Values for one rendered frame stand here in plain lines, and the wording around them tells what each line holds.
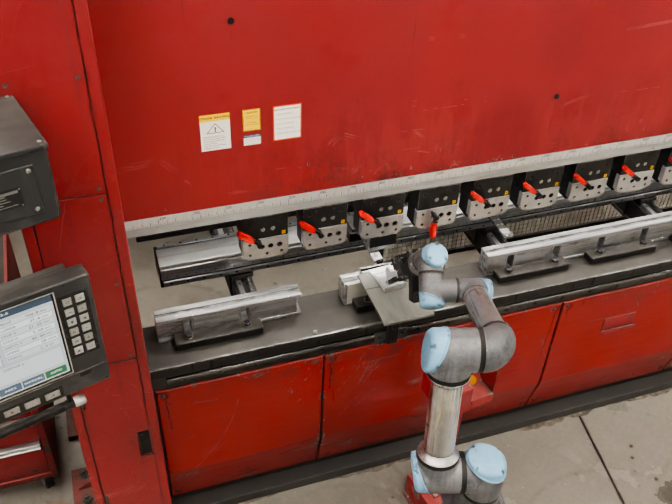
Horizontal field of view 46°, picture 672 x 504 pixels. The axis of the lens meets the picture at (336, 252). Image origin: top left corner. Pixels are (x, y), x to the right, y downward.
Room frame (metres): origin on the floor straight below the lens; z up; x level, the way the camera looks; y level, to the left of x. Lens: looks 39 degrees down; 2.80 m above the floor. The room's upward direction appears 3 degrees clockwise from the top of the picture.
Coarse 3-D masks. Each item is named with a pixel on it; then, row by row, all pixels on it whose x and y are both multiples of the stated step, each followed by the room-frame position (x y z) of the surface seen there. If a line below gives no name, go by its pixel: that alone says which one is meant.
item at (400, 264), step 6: (408, 252) 1.94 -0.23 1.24; (414, 252) 1.95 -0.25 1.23; (396, 258) 1.97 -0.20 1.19; (402, 258) 1.97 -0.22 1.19; (408, 258) 1.92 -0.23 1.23; (396, 264) 1.97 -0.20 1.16; (402, 264) 1.95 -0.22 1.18; (396, 270) 1.97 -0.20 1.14; (402, 270) 1.94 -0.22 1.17; (408, 270) 1.90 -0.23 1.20; (402, 276) 1.93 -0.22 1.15; (408, 276) 1.92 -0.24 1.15
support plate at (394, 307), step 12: (360, 276) 2.09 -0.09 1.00; (372, 276) 2.09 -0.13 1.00; (408, 288) 2.04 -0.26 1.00; (372, 300) 1.97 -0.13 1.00; (384, 300) 1.97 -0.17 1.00; (396, 300) 1.97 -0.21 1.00; (408, 300) 1.98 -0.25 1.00; (384, 312) 1.91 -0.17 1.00; (396, 312) 1.91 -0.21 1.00; (408, 312) 1.92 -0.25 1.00; (420, 312) 1.92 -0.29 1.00; (432, 312) 1.92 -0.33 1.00; (384, 324) 1.86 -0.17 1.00
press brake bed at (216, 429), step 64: (448, 320) 2.09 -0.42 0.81; (512, 320) 2.18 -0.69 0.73; (576, 320) 2.29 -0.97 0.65; (640, 320) 2.40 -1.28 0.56; (192, 384) 1.76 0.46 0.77; (256, 384) 1.84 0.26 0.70; (320, 384) 1.92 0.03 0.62; (384, 384) 2.01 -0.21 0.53; (512, 384) 2.21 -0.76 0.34; (576, 384) 2.36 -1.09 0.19; (640, 384) 2.51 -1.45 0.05; (192, 448) 1.75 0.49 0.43; (256, 448) 1.83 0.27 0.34; (320, 448) 1.95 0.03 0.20; (384, 448) 2.08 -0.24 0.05
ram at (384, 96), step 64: (128, 0) 1.85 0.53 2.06; (192, 0) 1.91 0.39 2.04; (256, 0) 1.96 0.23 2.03; (320, 0) 2.02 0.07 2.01; (384, 0) 2.08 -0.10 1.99; (448, 0) 2.15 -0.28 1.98; (512, 0) 2.22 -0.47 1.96; (576, 0) 2.30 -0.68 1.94; (640, 0) 2.38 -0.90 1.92; (128, 64) 1.84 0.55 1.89; (192, 64) 1.90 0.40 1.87; (256, 64) 1.96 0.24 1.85; (320, 64) 2.02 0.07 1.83; (384, 64) 2.09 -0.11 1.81; (448, 64) 2.16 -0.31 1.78; (512, 64) 2.24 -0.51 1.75; (576, 64) 2.32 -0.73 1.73; (640, 64) 2.40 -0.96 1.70; (128, 128) 1.84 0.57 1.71; (192, 128) 1.90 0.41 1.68; (320, 128) 2.02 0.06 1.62; (384, 128) 2.10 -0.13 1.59; (448, 128) 2.17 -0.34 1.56; (512, 128) 2.25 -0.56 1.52; (576, 128) 2.34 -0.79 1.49; (640, 128) 2.43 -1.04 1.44; (128, 192) 1.83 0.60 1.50; (192, 192) 1.89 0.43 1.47; (256, 192) 1.96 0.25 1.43; (384, 192) 2.10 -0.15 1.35
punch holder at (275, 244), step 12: (264, 216) 1.96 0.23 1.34; (276, 216) 1.97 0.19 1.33; (240, 228) 1.95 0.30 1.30; (252, 228) 1.95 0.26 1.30; (264, 228) 1.96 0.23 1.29; (276, 228) 1.97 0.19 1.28; (240, 240) 1.98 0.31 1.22; (264, 240) 1.96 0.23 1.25; (276, 240) 1.97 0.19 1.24; (252, 252) 1.94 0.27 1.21; (264, 252) 1.96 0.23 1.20; (276, 252) 1.97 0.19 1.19
